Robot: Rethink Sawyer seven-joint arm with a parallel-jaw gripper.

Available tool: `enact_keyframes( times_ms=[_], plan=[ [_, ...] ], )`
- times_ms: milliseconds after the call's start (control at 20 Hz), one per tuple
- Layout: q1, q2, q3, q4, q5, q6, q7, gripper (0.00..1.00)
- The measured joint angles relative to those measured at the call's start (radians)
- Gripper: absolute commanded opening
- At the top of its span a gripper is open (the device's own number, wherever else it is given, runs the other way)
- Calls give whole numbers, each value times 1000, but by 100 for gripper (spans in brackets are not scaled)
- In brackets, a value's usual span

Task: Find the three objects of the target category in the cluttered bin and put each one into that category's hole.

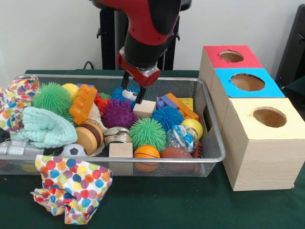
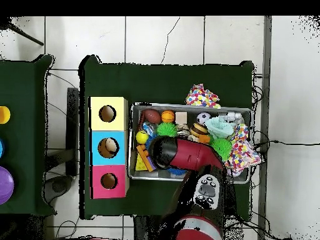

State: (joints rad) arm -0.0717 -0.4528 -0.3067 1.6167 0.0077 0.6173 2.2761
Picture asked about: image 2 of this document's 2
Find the plain wooden block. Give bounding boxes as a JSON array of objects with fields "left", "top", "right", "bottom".
[{"left": 174, "top": 111, "right": 188, "bottom": 124}]

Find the colourful polka dot cloth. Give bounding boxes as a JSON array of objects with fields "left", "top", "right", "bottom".
[
  {"left": 224, "top": 123, "right": 262, "bottom": 177},
  {"left": 184, "top": 83, "right": 222, "bottom": 109}
]

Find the mint green waffle cloth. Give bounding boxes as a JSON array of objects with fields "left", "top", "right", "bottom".
[{"left": 205, "top": 116, "right": 236, "bottom": 139}]

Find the green spiky rubber ball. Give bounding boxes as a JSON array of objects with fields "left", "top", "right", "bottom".
[
  {"left": 211, "top": 138, "right": 233, "bottom": 162},
  {"left": 156, "top": 122, "right": 178, "bottom": 138}
]

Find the wooden box with three holes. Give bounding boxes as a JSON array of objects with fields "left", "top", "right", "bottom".
[{"left": 88, "top": 96, "right": 129, "bottom": 199}]

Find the small orange basketball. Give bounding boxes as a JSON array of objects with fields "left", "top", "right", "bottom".
[{"left": 161, "top": 110, "right": 176, "bottom": 124}]

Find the yellow ball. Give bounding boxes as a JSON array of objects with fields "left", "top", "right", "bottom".
[{"left": 135, "top": 130, "right": 150, "bottom": 145}]

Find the small brown football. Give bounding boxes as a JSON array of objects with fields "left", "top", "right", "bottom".
[{"left": 142, "top": 108, "right": 162, "bottom": 125}]

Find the yellow cheese wedge toy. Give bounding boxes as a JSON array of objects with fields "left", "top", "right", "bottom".
[{"left": 134, "top": 152, "right": 149, "bottom": 171}]

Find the plush burger toy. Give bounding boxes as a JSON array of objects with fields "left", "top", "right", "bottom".
[{"left": 189, "top": 122, "right": 209, "bottom": 138}]

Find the small soccer ball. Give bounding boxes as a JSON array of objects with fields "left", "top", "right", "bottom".
[{"left": 196, "top": 112, "right": 211, "bottom": 126}]

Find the dark green tablecloth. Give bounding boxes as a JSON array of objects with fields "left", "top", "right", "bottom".
[
  {"left": 0, "top": 54, "right": 57, "bottom": 217},
  {"left": 78, "top": 54, "right": 256, "bottom": 221}
]

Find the silver toy robot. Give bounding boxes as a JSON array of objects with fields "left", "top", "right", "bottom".
[{"left": 218, "top": 111, "right": 244, "bottom": 124}]

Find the yellow plastic bowl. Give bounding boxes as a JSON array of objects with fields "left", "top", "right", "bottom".
[{"left": 0, "top": 106, "right": 11, "bottom": 124}]

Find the purple plastic bowl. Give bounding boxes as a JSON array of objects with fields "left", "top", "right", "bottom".
[{"left": 0, "top": 166, "right": 14, "bottom": 206}]

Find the black tripod leg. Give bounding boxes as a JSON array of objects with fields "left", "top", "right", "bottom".
[{"left": 0, "top": 17, "right": 44, "bottom": 46}]

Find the shallow wire mesh bin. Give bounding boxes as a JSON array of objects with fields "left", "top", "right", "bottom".
[{"left": 126, "top": 102, "right": 252, "bottom": 184}]

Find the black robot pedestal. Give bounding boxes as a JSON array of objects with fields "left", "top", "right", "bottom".
[{"left": 133, "top": 215, "right": 161, "bottom": 240}]

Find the grey floor cable cover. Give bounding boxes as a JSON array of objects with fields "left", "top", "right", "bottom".
[{"left": 257, "top": 16, "right": 273, "bottom": 240}]

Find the black power cable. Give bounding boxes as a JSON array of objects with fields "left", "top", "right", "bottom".
[{"left": 252, "top": 139, "right": 320, "bottom": 154}]

